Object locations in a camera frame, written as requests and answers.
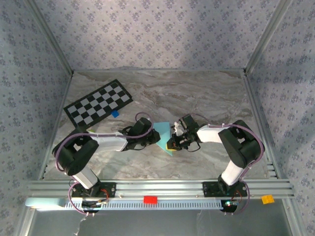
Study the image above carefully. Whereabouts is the white slotted cable duct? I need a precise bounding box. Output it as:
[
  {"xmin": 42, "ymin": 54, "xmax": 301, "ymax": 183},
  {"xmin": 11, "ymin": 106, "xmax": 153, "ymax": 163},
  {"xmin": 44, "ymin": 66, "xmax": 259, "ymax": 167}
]
[{"xmin": 25, "ymin": 197, "xmax": 238, "ymax": 211}]

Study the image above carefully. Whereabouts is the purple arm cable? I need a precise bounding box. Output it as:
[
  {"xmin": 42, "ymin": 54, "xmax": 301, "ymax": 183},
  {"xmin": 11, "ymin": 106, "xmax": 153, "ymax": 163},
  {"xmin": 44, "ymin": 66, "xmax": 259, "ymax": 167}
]
[
  {"xmin": 189, "ymin": 113, "xmax": 265, "ymax": 216},
  {"xmin": 54, "ymin": 112, "xmax": 155, "ymax": 216}
]

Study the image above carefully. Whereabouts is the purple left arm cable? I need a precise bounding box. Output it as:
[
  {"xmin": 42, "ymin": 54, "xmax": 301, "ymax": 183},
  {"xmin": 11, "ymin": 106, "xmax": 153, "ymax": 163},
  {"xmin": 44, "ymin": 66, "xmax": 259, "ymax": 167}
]
[{"xmin": 54, "ymin": 112, "xmax": 155, "ymax": 216}]

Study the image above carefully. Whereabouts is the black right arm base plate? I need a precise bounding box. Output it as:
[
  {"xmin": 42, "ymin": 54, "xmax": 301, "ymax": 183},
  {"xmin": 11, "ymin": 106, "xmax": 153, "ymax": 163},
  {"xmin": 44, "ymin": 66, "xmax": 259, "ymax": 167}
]
[{"xmin": 202, "ymin": 181, "xmax": 248, "ymax": 198}]

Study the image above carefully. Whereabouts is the light blue paper sheet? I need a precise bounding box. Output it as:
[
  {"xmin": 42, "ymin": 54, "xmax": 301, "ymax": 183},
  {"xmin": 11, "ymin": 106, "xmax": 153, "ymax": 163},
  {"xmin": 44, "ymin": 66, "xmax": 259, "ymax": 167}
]
[{"xmin": 153, "ymin": 121, "xmax": 177, "ymax": 157}]

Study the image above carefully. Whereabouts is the black white checkerboard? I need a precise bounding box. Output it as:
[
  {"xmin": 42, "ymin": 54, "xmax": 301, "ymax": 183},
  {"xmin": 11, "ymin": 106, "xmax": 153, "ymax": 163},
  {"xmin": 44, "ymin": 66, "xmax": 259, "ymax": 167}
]
[{"xmin": 63, "ymin": 79, "xmax": 134, "ymax": 131}]

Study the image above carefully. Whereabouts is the grey metal panel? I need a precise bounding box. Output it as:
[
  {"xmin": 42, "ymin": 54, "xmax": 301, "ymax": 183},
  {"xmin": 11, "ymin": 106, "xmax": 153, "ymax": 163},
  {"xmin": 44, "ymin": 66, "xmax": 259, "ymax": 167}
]
[{"xmin": 18, "ymin": 208, "xmax": 306, "ymax": 236}]

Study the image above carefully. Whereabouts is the red toy brick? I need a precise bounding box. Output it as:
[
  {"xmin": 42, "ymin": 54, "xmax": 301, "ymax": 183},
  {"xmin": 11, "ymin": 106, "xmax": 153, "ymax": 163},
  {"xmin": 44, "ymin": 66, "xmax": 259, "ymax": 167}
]
[{"xmin": 143, "ymin": 195, "xmax": 158, "ymax": 205}]

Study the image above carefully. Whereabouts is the yellow toy brick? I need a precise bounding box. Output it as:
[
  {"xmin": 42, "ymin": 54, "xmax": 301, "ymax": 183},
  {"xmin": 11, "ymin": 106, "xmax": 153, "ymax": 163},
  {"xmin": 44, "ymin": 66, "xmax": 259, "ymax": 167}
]
[{"xmin": 261, "ymin": 194, "xmax": 275, "ymax": 206}]

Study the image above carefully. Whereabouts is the aluminium side rail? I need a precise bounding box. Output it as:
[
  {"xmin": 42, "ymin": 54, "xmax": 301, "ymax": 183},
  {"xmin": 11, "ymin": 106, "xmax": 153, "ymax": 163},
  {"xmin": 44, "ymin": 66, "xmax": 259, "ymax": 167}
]
[
  {"xmin": 242, "ymin": 70, "xmax": 284, "ymax": 180},
  {"xmin": 38, "ymin": 72, "xmax": 74, "ymax": 181}
]

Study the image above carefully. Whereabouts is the aluminium frame post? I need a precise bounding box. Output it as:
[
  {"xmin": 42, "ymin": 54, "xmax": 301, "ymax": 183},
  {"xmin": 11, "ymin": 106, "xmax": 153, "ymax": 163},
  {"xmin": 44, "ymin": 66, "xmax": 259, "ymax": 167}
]
[
  {"xmin": 243, "ymin": 0, "xmax": 295, "ymax": 74},
  {"xmin": 24, "ymin": 0, "xmax": 74, "ymax": 76}
]

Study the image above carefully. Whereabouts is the long aluminium mounting rail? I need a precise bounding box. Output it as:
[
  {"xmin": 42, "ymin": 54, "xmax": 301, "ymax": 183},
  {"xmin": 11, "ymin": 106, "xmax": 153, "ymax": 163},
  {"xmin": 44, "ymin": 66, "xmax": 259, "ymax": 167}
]
[{"xmin": 26, "ymin": 179, "xmax": 295, "ymax": 199}]

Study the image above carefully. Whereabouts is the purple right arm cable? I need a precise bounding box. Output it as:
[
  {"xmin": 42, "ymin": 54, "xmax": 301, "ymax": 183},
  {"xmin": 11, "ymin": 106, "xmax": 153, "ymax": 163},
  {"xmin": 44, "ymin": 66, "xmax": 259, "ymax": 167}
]
[{"xmin": 189, "ymin": 113, "xmax": 265, "ymax": 216}]

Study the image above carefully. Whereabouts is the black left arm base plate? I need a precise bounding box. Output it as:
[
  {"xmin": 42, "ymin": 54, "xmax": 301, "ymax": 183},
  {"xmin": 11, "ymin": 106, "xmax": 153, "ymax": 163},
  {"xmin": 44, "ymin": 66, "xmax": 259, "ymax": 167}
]
[{"xmin": 70, "ymin": 181, "xmax": 117, "ymax": 199}]

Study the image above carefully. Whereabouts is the aluminium rear rail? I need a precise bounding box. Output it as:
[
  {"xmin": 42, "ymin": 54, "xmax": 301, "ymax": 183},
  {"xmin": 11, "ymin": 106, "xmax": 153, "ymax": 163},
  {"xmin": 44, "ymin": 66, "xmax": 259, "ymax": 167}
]
[{"xmin": 72, "ymin": 68, "xmax": 246, "ymax": 73}]

